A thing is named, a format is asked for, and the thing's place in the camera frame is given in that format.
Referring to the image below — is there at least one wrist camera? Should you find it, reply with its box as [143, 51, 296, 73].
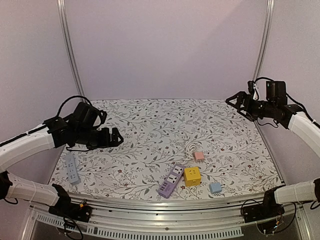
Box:
[247, 80, 259, 100]
[70, 102, 108, 130]

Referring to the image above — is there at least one pink plug adapter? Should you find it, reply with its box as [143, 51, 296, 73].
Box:
[194, 151, 205, 163]

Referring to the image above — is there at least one light blue power strip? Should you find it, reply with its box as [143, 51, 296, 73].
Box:
[65, 153, 81, 186]

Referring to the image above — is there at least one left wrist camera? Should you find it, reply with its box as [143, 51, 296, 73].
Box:
[70, 102, 108, 130]

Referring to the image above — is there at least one white coiled power cord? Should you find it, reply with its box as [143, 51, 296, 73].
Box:
[183, 133, 197, 162]

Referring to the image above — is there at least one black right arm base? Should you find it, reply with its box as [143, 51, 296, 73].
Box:
[240, 187, 285, 223]

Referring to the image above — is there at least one right aluminium frame post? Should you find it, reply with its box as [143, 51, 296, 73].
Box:
[252, 0, 275, 80]

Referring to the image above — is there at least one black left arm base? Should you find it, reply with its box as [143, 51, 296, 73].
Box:
[48, 184, 93, 223]

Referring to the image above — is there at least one floral patterned table mat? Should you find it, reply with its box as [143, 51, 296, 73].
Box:
[50, 99, 283, 201]

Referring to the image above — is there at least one aluminium frame post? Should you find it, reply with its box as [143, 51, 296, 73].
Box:
[56, 0, 85, 97]
[252, 0, 275, 80]

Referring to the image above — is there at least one purple power strip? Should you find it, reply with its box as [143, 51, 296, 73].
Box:
[157, 164, 186, 199]

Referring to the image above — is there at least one yellow cube socket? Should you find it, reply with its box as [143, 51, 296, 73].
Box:
[183, 166, 202, 187]

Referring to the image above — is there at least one blue plug adapter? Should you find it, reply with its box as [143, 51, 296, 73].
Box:
[209, 182, 223, 194]

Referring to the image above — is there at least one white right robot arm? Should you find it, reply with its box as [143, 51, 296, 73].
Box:
[225, 77, 320, 218]

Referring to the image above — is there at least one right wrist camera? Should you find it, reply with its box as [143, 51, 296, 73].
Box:
[247, 80, 259, 100]

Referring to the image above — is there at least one left aluminium frame post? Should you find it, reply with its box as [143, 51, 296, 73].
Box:
[56, 0, 85, 97]

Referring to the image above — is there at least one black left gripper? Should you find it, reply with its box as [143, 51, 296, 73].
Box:
[75, 127, 124, 151]

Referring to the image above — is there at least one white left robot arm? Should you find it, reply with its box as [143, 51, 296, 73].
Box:
[0, 97, 124, 217]

